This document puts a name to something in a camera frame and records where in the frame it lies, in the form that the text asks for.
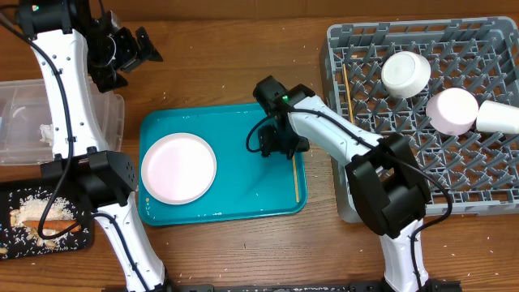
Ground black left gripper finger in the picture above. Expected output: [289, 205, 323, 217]
[135, 27, 163, 62]
[91, 67, 128, 93]

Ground white tissue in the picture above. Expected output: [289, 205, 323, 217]
[40, 124, 54, 147]

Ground large white plate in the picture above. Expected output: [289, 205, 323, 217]
[140, 133, 217, 205]

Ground white upturned bowl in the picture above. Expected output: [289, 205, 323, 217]
[381, 51, 431, 99]

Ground rice and food scraps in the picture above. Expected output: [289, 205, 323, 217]
[1, 195, 72, 260]

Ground orange carrot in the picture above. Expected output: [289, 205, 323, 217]
[22, 220, 76, 232]

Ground small white plate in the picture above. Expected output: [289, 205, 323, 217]
[426, 88, 479, 135]

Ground white paper cup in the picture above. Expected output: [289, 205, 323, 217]
[476, 101, 518, 134]

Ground wooden chopstick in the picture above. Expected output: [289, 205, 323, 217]
[342, 63, 355, 124]
[291, 157, 300, 203]

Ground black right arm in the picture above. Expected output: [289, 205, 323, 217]
[252, 76, 434, 291]

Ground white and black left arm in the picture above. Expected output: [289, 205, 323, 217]
[12, 0, 174, 291]

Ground black waste tray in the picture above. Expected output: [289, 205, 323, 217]
[1, 178, 94, 260]

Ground cardboard backdrop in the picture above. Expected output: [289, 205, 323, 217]
[89, 0, 518, 22]

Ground teal plastic tray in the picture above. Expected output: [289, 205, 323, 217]
[138, 104, 308, 226]

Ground clear plastic bin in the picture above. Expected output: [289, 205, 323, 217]
[1, 79, 125, 165]

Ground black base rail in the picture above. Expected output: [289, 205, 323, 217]
[101, 280, 463, 292]

